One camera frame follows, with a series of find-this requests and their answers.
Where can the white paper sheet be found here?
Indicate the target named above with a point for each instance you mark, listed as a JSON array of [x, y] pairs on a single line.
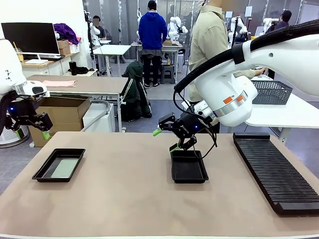
[[248, 11], [228, 13]]

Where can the white box cabinet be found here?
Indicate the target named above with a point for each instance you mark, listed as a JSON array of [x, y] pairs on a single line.
[[97, 122]]

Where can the orange drink bottle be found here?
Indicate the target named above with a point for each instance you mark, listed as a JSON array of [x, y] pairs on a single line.
[[169, 62]]

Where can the white lab robot arm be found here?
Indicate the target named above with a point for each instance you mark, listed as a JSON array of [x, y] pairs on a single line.
[[93, 35], [239, 23], [266, 22], [174, 25]]

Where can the black computer monitor white stand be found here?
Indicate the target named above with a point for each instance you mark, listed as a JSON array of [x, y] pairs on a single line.
[[35, 37]]

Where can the black slotted board rack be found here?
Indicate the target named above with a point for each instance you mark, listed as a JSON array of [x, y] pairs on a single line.
[[276, 171]]

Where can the green perforated circuit board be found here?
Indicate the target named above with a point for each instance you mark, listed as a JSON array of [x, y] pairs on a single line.
[[64, 168]]

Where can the person with black cap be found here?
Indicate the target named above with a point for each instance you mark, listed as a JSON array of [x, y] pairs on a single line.
[[281, 22]]

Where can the grey woven plastic basket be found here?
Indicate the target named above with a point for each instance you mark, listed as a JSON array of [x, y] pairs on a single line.
[[271, 93]]

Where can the grey plastic stool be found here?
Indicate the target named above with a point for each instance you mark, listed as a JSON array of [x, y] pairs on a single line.
[[167, 74]]

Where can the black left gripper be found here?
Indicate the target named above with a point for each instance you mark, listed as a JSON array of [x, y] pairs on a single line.
[[21, 110]]

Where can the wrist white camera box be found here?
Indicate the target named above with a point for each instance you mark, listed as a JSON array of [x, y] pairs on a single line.
[[202, 108], [37, 89]]

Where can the black ESD tray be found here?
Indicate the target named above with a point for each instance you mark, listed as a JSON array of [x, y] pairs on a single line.
[[189, 166], [64, 155]]

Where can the wooden-top white desk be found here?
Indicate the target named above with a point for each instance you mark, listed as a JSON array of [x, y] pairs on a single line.
[[49, 68]]

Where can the plastic cup yellow straw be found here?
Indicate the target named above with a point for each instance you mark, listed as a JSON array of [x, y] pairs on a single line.
[[20, 57]]

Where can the small cardboard box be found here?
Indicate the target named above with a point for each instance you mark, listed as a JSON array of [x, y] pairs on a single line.
[[63, 47]]

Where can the pink folded cloth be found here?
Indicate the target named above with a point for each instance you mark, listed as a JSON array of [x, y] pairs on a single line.
[[59, 83]]

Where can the purple garment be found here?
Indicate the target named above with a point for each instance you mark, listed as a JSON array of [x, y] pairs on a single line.
[[64, 32]]

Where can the person's right forearm beige sleeve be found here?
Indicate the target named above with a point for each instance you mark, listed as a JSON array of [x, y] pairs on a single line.
[[245, 74]]

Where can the person's right hand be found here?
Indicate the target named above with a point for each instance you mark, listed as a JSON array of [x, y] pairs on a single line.
[[259, 71]]

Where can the black cloth bundle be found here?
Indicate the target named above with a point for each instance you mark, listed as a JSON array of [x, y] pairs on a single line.
[[81, 70]]

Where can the large open cardboard box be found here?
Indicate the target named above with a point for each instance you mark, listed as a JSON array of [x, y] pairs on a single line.
[[64, 112]]

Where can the grey door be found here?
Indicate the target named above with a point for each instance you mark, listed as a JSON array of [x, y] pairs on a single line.
[[309, 12]]

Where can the dark green jacket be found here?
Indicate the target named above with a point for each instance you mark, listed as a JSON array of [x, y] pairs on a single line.
[[135, 94]]

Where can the person in blue hoodie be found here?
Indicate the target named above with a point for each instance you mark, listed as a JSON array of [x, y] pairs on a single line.
[[152, 30]]

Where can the brown-top grey-frame table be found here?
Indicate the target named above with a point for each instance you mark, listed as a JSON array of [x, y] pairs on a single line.
[[94, 84]]

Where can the white height-adjustable table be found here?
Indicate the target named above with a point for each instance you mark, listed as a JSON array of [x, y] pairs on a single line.
[[112, 48]]

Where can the wood-top white table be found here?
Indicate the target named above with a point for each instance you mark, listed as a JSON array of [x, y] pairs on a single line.
[[174, 46]]

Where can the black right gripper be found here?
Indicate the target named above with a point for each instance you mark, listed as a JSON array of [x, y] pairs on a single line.
[[190, 125]]

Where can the white rounded table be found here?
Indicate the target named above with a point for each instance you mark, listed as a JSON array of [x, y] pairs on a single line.
[[279, 114]]

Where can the small white side table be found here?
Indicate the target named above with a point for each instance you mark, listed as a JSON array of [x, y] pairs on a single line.
[[84, 74]]

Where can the black tumbler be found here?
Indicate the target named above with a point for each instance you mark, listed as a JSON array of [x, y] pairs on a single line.
[[72, 68]]

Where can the black keyboard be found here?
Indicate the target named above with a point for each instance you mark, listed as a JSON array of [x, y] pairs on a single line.
[[56, 58]]

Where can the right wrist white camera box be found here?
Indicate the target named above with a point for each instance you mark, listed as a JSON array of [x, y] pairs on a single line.
[[202, 108]]

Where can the black stand pole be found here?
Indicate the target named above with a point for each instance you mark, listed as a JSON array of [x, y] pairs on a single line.
[[233, 37]]

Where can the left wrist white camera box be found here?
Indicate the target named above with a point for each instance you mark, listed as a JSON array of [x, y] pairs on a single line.
[[37, 89]]

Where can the person in dark shirt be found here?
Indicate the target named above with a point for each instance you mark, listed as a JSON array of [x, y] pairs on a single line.
[[98, 31]]

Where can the white Franka left arm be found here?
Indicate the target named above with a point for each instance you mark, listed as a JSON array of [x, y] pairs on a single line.
[[8, 62]]

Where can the white Franka right arm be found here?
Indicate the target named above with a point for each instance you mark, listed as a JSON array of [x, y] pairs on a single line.
[[286, 54]]

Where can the white plastic container lid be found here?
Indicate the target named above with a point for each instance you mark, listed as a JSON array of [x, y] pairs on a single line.
[[265, 77]]

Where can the yellow bin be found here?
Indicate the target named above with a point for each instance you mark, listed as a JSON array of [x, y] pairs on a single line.
[[253, 37]]

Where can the flat cardboard box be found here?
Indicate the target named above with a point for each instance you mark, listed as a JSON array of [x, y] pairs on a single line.
[[167, 43]]

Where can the person in beige shirt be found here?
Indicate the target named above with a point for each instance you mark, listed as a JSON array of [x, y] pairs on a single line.
[[209, 37]]

